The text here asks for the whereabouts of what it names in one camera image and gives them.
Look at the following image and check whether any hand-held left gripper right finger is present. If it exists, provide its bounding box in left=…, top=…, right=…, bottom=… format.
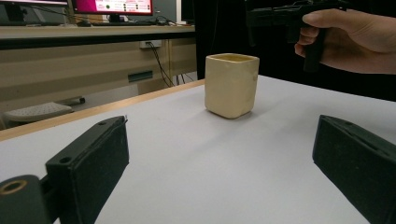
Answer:
left=312, top=114, right=396, bottom=224

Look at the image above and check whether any dark computer monitor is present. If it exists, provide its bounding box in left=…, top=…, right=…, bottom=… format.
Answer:
left=0, top=0, right=69, bottom=23

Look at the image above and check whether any monitor with pink screen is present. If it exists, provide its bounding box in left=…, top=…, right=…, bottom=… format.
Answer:
left=72, top=0, right=154, bottom=23

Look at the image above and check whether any dark drawer handle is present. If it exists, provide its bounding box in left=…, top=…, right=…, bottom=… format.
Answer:
left=127, top=70, right=154, bottom=83

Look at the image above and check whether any white power socket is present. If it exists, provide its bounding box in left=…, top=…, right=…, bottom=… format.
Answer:
left=139, top=39, right=163, bottom=49

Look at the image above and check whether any black keyboard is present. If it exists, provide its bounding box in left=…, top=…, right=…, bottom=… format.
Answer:
left=92, top=21, right=153, bottom=26

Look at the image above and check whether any beige office desk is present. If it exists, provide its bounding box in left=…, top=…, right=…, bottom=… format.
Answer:
left=0, top=25, right=198, bottom=132

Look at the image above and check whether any black curtain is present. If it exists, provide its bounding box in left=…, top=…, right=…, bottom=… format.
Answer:
left=192, top=0, right=396, bottom=102

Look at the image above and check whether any white perforated footrest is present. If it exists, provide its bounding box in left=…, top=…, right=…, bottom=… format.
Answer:
left=3, top=102, right=74, bottom=123

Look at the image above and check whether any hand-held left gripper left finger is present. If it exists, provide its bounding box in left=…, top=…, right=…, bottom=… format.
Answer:
left=45, top=115, right=130, bottom=224

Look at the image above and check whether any black power cable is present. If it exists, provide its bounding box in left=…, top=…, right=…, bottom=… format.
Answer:
left=146, top=41, right=176, bottom=89

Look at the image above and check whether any cream square ceramic cup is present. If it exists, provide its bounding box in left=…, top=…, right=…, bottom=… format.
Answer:
left=204, top=53, right=261, bottom=119

